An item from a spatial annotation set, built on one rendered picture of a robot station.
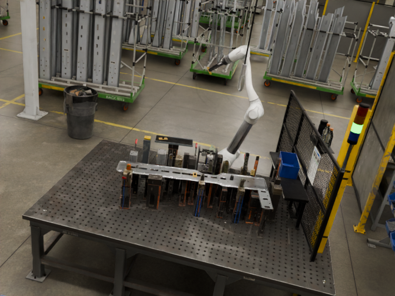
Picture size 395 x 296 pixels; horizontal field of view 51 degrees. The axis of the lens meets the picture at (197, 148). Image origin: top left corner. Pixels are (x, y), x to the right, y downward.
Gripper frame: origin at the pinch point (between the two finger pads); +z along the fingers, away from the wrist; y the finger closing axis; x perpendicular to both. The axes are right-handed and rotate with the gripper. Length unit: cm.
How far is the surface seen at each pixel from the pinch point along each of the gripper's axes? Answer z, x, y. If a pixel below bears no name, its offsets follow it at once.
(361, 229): -21, 243, -128
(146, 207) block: 52, 97, 109
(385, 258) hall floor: -47, 270, -96
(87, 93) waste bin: 253, -72, -49
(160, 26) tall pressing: 437, -256, -519
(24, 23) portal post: 281, -202, -18
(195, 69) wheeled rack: 330, -93, -436
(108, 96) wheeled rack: 320, -77, -146
